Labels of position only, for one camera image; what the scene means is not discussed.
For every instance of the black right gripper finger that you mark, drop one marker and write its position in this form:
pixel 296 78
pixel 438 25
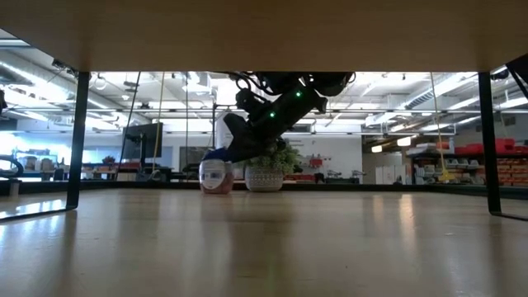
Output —
pixel 245 142
pixel 277 149

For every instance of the blue-capped bottle white label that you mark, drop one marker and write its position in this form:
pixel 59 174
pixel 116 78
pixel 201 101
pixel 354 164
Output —
pixel 214 177

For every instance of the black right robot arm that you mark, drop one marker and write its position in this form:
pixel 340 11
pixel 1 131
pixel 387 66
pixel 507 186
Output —
pixel 330 80

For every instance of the wooden shelf black metal legs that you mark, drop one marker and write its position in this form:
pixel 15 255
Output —
pixel 264 37

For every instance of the green plant in patterned pot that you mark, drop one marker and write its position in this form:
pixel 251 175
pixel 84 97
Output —
pixel 264 179

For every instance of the black monitor on stand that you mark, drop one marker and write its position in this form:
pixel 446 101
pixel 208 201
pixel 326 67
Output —
pixel 142 140

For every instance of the white cabinet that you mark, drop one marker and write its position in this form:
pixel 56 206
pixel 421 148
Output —
pixel 385 175

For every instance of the storage shelving with red bins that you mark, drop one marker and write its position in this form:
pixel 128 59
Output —
pixel 507 165

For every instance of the black metal rig frame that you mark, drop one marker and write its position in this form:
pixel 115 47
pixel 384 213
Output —
pixel 371 188

